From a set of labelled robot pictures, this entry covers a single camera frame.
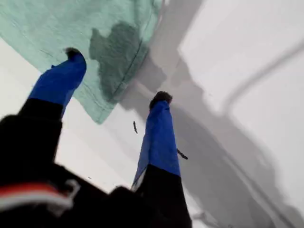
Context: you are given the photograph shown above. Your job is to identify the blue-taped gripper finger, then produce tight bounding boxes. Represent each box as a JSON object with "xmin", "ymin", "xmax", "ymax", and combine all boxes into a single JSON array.
[
  {"xmin": 131, "ymin": 91, "xmax": 192, "ymax": 228},
  {"xmin": 0, "ymin": 47, "xmax": 87, "ymax": 143}
]

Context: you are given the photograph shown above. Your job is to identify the pale green T-shirt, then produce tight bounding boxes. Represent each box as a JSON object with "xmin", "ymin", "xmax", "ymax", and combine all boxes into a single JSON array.
[{"xmin": 0, "ymin": 0, "xmax": 167, "ymax": 124}]

